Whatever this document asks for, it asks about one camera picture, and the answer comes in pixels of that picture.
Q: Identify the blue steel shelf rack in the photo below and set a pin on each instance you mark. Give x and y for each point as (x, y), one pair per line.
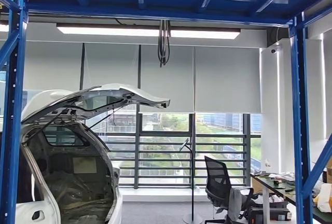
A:
(13, 112)

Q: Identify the grey roller blind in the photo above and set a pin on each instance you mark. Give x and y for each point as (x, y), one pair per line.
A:
(111, 64)
(51, 64)
(168, 85)
(225, 78)
(328, 78)

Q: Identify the white car tailgate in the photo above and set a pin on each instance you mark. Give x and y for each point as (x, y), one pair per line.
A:
(145, 97)

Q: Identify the grey window railing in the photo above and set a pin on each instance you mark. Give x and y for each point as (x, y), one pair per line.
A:
(166, 134)

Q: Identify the black floor stand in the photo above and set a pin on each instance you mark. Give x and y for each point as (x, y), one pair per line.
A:
(192, 191)

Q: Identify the long ceiling lamp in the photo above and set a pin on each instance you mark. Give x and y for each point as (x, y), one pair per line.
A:
(4, 27)
(109, 30)

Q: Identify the black mesh office chair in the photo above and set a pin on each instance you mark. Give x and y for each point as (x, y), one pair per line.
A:
(216, 177)

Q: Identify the grey cloth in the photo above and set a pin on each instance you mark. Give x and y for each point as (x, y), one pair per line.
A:
(235, 203)

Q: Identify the white car body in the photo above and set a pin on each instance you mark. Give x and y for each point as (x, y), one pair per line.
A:
(78, 188)

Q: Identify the small clear bottle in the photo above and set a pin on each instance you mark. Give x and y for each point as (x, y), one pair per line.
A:
(267, 167)

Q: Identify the white papers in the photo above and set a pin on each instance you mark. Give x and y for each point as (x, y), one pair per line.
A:
(282, 177)

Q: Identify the dark green top desk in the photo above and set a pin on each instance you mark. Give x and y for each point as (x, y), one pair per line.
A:
(265, 212)

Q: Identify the black equipment case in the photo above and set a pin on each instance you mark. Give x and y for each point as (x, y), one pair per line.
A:
(277, 214)

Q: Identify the large cardboard box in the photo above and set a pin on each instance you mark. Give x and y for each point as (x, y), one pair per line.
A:
(329, 174)

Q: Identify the yellow white plastic bag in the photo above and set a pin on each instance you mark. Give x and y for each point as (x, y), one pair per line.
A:
(324, 198)

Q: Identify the white security camera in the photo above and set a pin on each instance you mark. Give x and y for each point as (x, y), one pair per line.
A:
(274, 50)

